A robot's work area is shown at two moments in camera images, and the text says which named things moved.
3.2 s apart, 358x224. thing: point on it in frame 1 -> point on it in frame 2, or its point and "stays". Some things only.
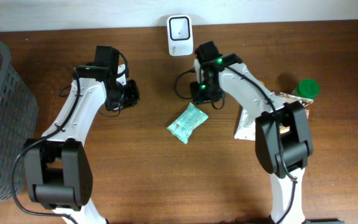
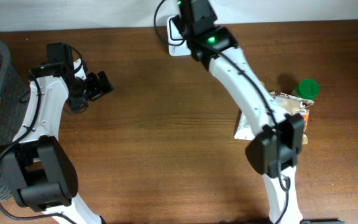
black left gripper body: (126, 95) -> (92, 86)
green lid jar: (307, 88) stays
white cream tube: (246, 128) stays
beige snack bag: (286, 98) stays
